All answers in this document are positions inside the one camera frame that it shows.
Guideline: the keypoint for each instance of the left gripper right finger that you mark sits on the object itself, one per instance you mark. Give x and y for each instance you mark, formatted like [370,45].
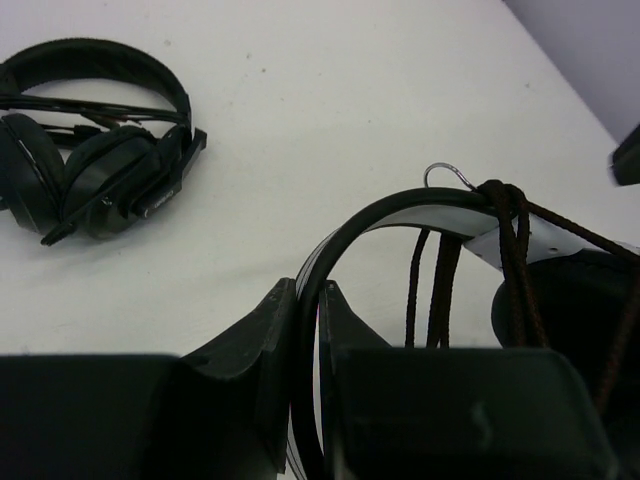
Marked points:
[458,413]

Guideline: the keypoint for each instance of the white and black headphones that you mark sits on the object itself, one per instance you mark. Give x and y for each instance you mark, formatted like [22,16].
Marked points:
[491,270]

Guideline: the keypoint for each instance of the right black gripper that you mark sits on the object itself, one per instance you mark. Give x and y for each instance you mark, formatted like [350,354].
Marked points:
[625,160]

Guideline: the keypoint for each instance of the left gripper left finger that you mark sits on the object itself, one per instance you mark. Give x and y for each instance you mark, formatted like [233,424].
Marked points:
[220,412]

